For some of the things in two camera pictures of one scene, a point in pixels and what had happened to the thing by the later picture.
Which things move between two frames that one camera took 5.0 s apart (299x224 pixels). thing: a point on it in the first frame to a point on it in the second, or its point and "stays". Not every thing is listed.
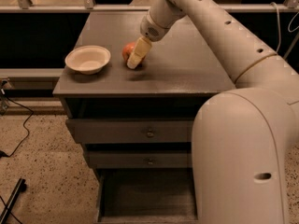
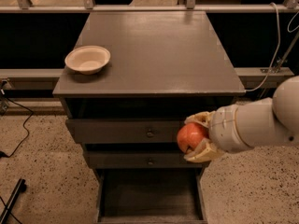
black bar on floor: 21,187 stays
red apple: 128,49 to 191,134
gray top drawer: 165,130 stays
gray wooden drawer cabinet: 136,126 stays
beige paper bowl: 88,59 stays
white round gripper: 151,29 to 223,129
